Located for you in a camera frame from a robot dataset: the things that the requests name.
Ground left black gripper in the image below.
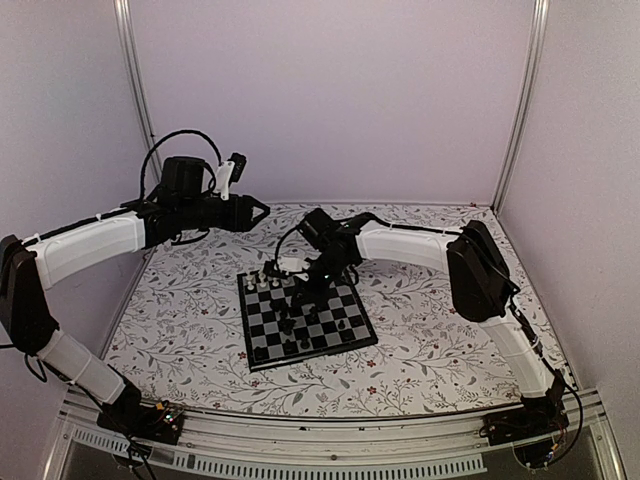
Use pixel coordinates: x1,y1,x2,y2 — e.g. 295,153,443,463
179,193,270,232

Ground black and grey chessboard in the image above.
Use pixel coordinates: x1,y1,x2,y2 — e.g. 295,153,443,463
237,272,378,372

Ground black chess rook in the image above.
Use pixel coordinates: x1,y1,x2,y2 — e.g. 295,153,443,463
253,346,269,361

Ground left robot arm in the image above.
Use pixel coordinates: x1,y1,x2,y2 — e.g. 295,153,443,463
1,153,269,434

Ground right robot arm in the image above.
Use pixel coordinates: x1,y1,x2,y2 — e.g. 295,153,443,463
276,208,565,436

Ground pile of black chess pieces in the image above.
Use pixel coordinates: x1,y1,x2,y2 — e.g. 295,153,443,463
269,298,325,357

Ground row of white chess pieces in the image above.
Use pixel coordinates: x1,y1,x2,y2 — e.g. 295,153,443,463
238,270,295,293

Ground floral patterned table mat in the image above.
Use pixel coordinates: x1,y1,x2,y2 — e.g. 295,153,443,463
105,205,564,417

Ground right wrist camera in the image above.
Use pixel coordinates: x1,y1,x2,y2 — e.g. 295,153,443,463
262,257,311,281

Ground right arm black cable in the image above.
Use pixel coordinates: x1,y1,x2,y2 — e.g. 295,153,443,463
273,227,361,286

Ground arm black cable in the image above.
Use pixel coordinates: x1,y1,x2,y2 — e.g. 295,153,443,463
273,227,361,286
138,129,224,201

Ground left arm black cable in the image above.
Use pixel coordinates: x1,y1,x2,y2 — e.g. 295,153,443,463
138,129,224,201

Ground front aluminium rail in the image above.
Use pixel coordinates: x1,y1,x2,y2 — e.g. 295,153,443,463
44,390,626,479

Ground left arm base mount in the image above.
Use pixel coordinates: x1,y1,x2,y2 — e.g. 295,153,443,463
97,396,184,445

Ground left aluminium frame post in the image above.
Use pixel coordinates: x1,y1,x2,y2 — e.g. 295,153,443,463
112,0,175,214

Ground aluminium frame post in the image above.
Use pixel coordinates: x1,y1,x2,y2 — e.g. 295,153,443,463
112,0,175,214
491,0,551,217

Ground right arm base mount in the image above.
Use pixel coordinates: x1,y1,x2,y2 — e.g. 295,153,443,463
478,406,569,470

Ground right aluminium frame post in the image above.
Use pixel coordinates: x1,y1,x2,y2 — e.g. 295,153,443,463
491,0,551,217

